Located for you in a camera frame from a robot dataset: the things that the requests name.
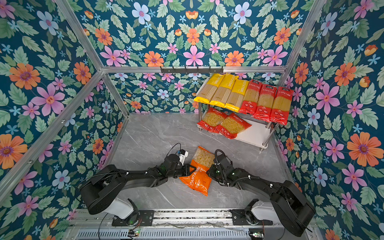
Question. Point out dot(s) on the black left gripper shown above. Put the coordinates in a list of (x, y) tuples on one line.
[(187, 170)]

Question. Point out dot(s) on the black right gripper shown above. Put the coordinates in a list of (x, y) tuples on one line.
[(210, 172)]

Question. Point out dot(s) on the orange macaroni pasta bag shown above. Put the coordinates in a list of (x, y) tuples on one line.
[(199, 180)]

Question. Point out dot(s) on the red fusilli pasta bag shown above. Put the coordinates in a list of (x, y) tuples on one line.
[(231, 126)]

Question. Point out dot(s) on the yellow spaghetti bag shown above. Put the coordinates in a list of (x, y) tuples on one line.
[(224, 90), (208, 90), (237, 95)]

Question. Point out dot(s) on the red spaghetti bag front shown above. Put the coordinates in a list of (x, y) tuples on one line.
[(250, 101)]

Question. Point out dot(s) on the red spaghetti bag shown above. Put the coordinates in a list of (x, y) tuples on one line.
[(250, 101), (265, 103), (281, 106)]

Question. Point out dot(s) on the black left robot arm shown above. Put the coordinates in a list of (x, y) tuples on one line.
[(100, 192)]

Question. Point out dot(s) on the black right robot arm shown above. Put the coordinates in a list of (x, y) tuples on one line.
[(292, 208)]

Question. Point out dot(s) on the white two-tier shelf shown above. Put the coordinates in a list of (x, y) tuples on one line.
[(258, 134)]

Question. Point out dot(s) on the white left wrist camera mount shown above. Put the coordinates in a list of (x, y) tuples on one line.
[(182, 156)]

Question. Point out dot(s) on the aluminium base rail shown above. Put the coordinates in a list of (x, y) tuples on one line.
[(177, 224)]

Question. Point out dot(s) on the black hook rail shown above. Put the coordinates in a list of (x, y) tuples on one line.
[(191, 70)]

